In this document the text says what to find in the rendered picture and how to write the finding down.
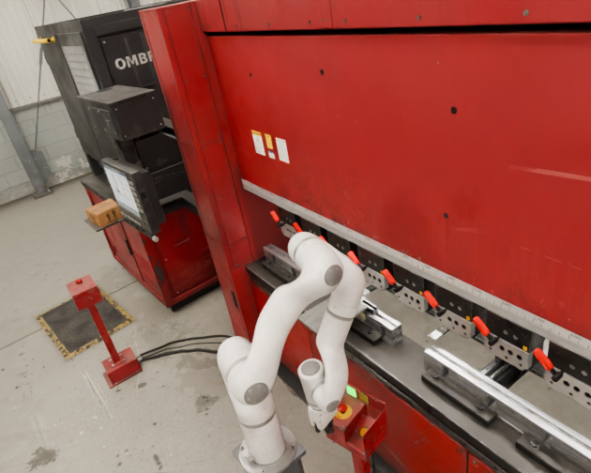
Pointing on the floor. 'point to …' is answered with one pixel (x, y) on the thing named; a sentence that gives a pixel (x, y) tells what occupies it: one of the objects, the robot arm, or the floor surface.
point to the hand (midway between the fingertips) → (328, 428)
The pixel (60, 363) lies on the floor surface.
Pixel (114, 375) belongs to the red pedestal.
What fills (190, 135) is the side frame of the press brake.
